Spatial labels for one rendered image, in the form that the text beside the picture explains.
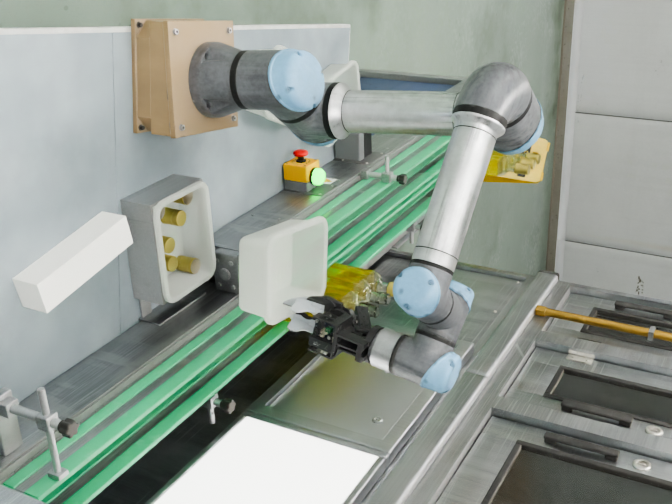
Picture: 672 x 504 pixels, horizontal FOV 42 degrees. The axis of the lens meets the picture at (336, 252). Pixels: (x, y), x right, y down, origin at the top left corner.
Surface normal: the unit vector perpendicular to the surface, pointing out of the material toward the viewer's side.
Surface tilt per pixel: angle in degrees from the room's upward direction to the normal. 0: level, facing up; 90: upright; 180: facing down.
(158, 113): 90
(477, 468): 90
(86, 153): 0
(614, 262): 90
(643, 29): 90
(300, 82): 10
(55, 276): 0
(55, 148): 0
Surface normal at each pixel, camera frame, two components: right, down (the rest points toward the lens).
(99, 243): 0.88, 0.17
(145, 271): -0.48, 0.38
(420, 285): -0.41, -0.29
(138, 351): -0.04, -0.91
